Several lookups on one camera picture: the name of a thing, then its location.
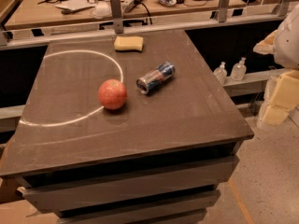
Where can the clear sanitizer bottle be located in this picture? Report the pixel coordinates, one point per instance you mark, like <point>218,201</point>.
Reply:
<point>220,73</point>
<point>239,70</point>

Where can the clear sanitizer bottle left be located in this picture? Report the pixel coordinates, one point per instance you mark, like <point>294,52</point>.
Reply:
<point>220,73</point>

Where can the clear sanitizer bottle right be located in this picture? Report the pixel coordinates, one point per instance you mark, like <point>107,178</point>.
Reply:
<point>239,70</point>

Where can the red apple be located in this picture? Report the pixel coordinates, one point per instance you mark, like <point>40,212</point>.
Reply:
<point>112,94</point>

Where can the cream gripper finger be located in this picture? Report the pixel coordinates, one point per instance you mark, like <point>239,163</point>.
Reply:
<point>281,97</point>
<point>266,46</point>

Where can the white paper sheets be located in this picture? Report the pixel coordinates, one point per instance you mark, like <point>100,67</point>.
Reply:
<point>75,4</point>

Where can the yellow sponge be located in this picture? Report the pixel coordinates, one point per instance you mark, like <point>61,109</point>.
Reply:
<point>124,43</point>

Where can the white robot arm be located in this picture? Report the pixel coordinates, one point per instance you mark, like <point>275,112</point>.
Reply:
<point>286,47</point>

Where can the metal railing frame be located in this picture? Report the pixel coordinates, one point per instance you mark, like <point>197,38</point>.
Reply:
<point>29,23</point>

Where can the red bull can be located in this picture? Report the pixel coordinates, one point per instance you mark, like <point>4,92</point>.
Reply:
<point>155,77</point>

